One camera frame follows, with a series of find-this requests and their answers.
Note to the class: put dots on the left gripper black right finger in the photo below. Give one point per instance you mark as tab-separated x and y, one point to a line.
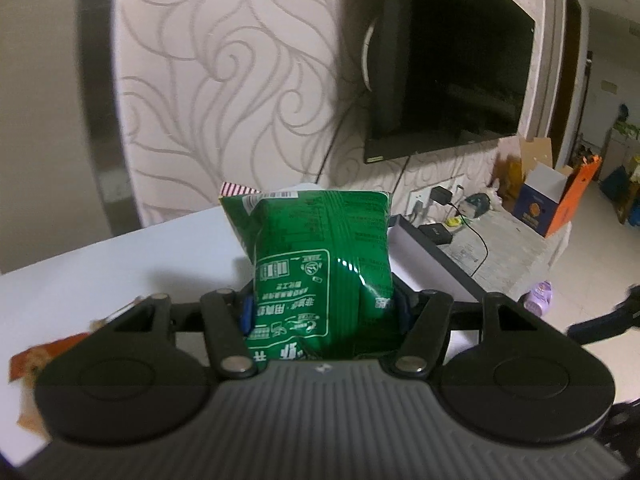
426	343

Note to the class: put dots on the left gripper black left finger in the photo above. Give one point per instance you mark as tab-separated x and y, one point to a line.
225	346

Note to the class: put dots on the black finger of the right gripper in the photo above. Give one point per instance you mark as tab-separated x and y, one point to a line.
624	317

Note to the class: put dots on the green chip bag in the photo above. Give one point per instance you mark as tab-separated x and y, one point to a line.
322	286

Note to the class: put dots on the black tray with white liner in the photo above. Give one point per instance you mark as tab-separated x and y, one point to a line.
420	264

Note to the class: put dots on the purple bottle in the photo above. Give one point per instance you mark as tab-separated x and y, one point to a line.
538	300

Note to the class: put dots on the black set-top box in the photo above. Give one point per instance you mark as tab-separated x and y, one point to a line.
437	233

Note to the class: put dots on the black power adapter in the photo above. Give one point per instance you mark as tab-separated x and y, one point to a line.
441	195

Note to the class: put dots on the orange blue cardboard box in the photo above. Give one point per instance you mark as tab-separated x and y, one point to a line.
548	198

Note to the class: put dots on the peanut snack packet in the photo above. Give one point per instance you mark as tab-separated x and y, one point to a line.
26	366

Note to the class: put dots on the white wall socket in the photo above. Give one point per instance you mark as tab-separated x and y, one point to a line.
421	204

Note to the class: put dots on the black wall television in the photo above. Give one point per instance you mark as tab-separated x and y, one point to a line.
445	73

